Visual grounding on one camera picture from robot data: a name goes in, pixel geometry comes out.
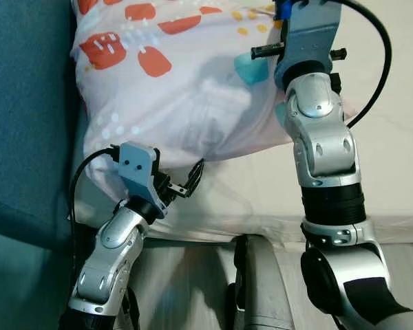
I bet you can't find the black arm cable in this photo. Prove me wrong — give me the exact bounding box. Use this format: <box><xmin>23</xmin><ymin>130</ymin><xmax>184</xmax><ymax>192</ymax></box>
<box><xmin>67</xmin><ymin>146</ymin><xmax>121</xmax><ymax>241</ymax></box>
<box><xmin>330</xmin><ymin>0</ymin><xmax>393</xmax><ymax>130</ymax></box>

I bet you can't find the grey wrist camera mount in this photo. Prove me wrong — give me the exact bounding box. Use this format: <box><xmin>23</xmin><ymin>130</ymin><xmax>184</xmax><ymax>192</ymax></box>
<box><xmin>251</xmin><ymin>0</ymin><xmax>348</xmax><ymax>73</ymax></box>
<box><xmin>117</xmin><ymin>141</ymin><xmax>167</xmax><ymax>219</ymax></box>

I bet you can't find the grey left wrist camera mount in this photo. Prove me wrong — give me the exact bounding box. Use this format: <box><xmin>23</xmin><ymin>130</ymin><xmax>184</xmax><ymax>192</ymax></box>
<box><xmin>117</xmin><ymin>141</ymin><xmax>167</xmax><ymax>219</ymax></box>

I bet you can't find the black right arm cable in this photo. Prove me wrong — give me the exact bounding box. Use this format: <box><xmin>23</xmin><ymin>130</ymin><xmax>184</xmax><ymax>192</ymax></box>
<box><xmin>330</xmin><ymin>0</ymin><xmax>393</xmax><ymax>130</ymax></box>

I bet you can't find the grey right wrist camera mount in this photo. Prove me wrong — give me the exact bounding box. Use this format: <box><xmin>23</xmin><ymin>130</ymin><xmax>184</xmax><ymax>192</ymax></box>
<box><xmin>251</xmin><ymin>0</ymin><xmax>348</xmax><ymax>73</ymax></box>

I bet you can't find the pink pillow with orange print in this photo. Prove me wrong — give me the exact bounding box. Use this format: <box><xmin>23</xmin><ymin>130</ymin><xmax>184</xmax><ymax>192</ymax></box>
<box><xmin>70</xmin><ymin>0</ymin><xmax>362</xmax><ymax>204</ymax></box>

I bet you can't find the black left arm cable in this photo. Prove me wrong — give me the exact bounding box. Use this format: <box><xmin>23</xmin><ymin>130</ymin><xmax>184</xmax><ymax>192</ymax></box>
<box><xmin>67</xmin><ymin>146</ymin><xmax>121</xmax><ymax>241</ymax></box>

